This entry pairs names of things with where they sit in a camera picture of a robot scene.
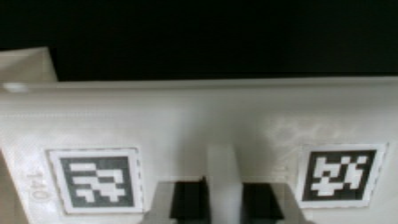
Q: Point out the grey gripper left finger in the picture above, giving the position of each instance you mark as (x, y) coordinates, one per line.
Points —
(180, 205)

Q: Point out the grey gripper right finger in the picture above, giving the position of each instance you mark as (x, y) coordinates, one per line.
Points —
(269, 205)

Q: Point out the white cabinet door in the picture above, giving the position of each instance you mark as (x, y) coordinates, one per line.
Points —
(103, 146)
(318, 142)

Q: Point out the white cabinet body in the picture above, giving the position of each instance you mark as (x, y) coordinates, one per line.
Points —
(29, 77)

